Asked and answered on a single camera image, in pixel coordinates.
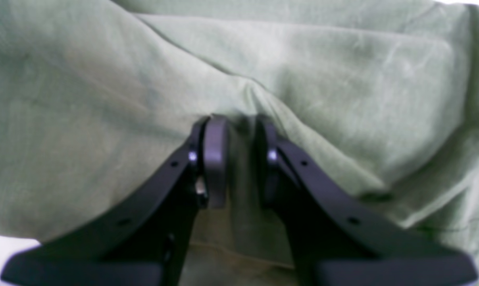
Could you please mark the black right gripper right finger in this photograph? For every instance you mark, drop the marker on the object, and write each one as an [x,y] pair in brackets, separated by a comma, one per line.
[334,239]

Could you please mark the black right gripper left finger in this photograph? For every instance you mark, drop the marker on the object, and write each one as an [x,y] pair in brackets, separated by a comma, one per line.
[143,240]

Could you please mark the olive green t-shirt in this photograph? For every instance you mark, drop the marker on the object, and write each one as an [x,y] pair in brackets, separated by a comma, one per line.
[383,94]

